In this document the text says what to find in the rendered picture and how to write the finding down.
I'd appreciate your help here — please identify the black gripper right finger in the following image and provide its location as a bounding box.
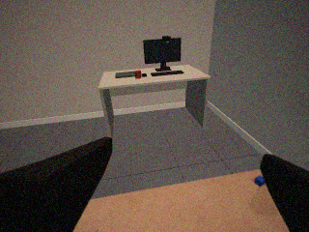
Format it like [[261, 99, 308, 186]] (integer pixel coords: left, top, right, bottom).
[[261, 154, 309, 232]]

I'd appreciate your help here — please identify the dark blue block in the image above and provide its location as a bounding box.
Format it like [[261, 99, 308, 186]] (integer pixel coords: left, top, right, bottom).
[[255, 175, 266, 186]]

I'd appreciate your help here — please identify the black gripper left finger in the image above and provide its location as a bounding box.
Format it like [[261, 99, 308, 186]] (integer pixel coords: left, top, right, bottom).
[[0, 137, 112, 232]]

